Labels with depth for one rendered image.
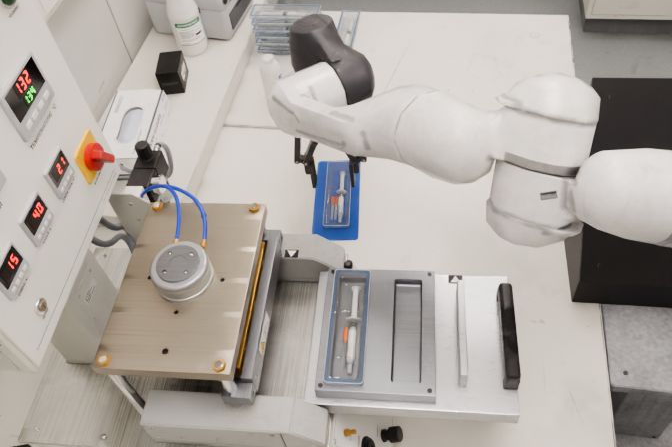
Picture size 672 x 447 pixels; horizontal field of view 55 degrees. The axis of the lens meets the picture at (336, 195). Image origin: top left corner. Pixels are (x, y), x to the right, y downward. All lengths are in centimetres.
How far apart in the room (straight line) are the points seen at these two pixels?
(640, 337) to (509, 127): 61
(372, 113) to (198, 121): 79
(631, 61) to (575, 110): 230
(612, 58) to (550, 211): 230
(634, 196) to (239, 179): 96
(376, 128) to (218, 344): 35
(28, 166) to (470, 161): 51
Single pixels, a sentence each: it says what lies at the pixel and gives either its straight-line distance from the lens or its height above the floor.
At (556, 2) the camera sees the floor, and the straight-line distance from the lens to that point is 337.
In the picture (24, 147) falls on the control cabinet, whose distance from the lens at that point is 81.
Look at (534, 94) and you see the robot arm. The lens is 79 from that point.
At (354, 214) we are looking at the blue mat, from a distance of 138.
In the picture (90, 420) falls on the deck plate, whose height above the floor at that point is 93.
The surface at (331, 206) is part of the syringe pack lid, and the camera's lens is 138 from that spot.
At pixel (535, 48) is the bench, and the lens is 181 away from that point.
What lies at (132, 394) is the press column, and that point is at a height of 102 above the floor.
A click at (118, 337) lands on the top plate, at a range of 89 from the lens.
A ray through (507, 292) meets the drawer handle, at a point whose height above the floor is 101.
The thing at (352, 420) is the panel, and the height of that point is 88.
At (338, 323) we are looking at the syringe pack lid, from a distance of 95.
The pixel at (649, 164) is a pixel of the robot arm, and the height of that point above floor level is 129.
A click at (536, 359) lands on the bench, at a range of 122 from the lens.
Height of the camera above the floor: 183
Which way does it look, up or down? 49 degrees down
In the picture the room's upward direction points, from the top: 8 degrees counter-clockwise
